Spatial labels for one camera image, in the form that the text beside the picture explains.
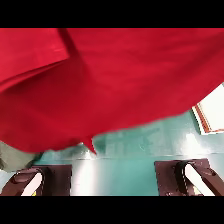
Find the red T-shirt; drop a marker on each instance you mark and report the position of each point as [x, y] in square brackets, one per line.
[110, 80]

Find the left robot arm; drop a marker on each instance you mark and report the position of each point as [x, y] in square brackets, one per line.
[28, 181]

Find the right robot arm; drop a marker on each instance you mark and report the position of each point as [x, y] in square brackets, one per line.
[190, 178]

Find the grey-green garment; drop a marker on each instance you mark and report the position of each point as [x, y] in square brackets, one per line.
[13, 158]

